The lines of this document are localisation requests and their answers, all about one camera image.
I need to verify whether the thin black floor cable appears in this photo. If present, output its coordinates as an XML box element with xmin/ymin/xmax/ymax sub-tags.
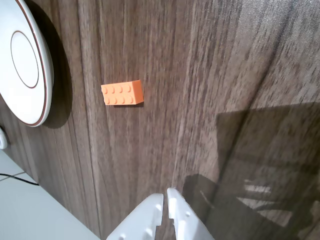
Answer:
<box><xmin>0</xmin><ymin>173</ymin><xmax>40</xmax><ymax>187</ymax></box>

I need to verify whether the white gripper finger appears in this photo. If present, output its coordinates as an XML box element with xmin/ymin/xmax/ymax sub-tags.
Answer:
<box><xmin>106</xmin><ymin>192</ymin><xmax>165</xmax><ymax>240</ymax></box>
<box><xmin>166</xmin><ymin>187</ymin><xmax>215</xmax><ymax>240</ymax></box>

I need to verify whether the white round stand foot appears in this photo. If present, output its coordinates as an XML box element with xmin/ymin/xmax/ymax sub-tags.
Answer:
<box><xmin>0</xmin><ymin>127</ymin><xmax>8</xmax><ymax>150</ymax></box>

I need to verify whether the orange lego block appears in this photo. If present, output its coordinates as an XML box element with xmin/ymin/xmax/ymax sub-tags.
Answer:
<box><xmin>100</xmin><ymin>79</ymin><xmax>145</xmax><ymax>106</ymax></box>

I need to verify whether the white plate with brown rim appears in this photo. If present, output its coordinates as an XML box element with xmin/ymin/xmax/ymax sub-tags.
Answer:
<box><xmin>0</xmin><ymin>0</ymin><xmax>55</xmax><ymax>128</ymax></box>

